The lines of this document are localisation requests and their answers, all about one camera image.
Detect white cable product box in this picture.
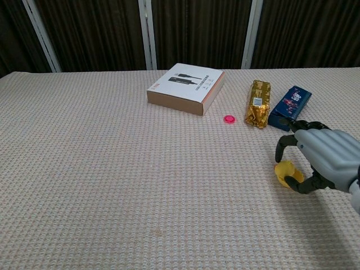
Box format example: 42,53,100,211
146,62,226,116

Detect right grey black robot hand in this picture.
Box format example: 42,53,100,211
274,119,360,195

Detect dark pleated curtain panel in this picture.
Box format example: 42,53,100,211
251,0,360,70
150,0,253,71
0,0,53,78
33,0,149,73

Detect gold foil packet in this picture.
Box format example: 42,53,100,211
243,79,273,129

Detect beige woven tablecloth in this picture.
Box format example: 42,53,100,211
0,66,360,270

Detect white metal frame post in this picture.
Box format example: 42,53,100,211
137,0,158,71
241,0,264,70
21,0,62,73

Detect dark blue carton box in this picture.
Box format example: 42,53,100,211
267,85,312,132

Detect yellow fluted cup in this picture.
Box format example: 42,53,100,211
277,168,305,188

